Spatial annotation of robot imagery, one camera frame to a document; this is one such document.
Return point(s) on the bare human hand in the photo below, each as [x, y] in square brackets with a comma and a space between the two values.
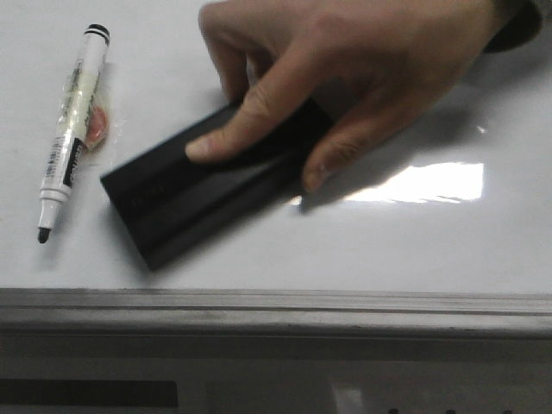
[396, 57]

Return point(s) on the black label strip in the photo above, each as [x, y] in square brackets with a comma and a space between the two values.
[108, 393]

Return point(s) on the white whiteboard with aluminium frame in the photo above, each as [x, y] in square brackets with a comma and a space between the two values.
[444, 231]

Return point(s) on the dark sleeve forearm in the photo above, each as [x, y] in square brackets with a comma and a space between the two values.
[522, 28]

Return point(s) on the white whiteboard marker pen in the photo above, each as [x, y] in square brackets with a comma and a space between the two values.
[79, 117]

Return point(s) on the black whiteboard eraser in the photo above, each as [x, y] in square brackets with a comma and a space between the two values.
[169, 204]

